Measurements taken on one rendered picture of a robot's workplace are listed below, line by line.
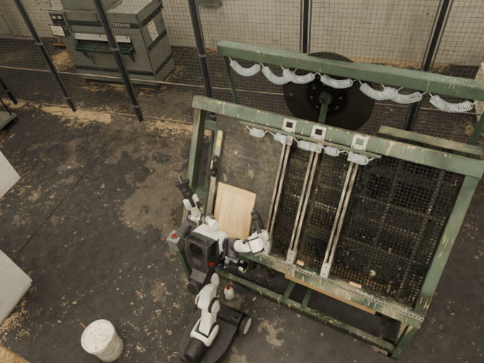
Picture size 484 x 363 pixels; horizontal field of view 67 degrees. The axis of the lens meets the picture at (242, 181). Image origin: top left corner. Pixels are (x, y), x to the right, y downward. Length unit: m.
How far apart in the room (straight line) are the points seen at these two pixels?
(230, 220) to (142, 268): 1.56
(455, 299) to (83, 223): 4.44
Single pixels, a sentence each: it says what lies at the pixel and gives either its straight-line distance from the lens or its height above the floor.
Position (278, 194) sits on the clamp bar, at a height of 1.41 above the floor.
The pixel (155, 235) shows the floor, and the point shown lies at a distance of 4.73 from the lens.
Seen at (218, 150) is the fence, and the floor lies 1.57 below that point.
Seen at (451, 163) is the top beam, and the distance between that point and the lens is 2.70.
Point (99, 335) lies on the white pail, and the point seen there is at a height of 0.35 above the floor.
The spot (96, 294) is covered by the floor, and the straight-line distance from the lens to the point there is 4.56.
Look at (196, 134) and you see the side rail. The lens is 3.27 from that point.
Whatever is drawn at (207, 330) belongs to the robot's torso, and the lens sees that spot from 3.62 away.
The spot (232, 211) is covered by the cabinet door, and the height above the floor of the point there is 1.11.
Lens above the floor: 3.65
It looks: 46 degrees down
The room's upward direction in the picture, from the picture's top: 8 degrees counter-clockwise
